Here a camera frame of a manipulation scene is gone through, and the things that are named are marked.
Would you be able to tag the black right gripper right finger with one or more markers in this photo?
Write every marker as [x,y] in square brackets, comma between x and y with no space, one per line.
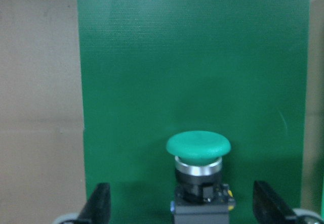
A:
[269,206]

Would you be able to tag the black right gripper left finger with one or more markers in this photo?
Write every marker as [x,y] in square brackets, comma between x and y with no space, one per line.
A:
[98,207]

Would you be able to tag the green push button small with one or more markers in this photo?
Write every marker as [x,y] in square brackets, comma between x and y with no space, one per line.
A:
[200,195]

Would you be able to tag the green conveyor belt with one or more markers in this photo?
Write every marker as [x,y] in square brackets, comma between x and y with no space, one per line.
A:
[155,68]

